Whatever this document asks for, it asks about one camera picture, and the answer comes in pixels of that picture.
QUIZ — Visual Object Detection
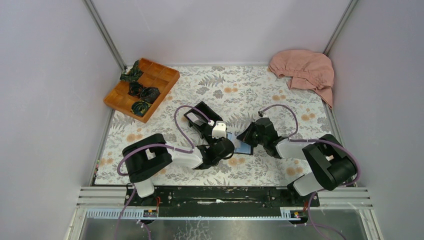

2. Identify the green patterned rolled sock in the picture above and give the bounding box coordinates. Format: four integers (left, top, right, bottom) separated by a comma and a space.
131, 100, 152, 117

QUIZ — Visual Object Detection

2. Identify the white VIP credit card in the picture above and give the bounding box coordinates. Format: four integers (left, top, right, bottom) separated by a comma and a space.
231, 138, 243, 149

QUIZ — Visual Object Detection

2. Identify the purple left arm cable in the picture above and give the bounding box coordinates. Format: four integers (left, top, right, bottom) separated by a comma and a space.
114, 105, 215, 240

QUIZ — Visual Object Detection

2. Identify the dark patterned rolled sock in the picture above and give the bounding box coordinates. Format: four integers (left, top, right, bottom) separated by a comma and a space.
119, 59, 144, 83

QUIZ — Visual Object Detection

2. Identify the pink cloth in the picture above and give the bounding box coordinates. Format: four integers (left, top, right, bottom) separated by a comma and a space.
268, 49, 335, 108

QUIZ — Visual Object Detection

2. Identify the floral table mat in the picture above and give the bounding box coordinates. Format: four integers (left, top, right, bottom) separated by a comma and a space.
94, 66, 331, 186

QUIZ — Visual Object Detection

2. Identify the orange compartment tray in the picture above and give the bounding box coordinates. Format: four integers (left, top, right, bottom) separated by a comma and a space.
103, 58, 180, 123

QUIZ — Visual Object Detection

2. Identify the black leather card holder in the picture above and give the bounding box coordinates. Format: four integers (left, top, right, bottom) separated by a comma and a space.
227, 132, 254, 155

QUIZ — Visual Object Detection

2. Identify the black rolled sock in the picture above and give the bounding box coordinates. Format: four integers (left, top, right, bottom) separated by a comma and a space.
139, 87, 161, 104

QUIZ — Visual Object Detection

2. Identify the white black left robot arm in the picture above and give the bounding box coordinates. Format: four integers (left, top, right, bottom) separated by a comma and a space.
117, 133, 235, 206

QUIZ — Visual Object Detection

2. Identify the white card stack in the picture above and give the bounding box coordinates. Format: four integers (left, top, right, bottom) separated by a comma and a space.
194, 119, 204, 129

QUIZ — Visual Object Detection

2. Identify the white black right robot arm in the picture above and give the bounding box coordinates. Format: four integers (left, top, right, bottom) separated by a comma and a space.
236, 117, 359, 206

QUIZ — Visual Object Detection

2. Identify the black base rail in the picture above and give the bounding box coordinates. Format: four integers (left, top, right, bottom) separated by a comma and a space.
124, 185, 320, 218

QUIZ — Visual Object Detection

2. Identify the black plastic card box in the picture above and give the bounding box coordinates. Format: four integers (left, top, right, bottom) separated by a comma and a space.
183, 101, 223, 144

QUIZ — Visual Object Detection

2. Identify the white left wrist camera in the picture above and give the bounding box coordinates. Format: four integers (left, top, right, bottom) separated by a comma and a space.
208, 120, 227, 139

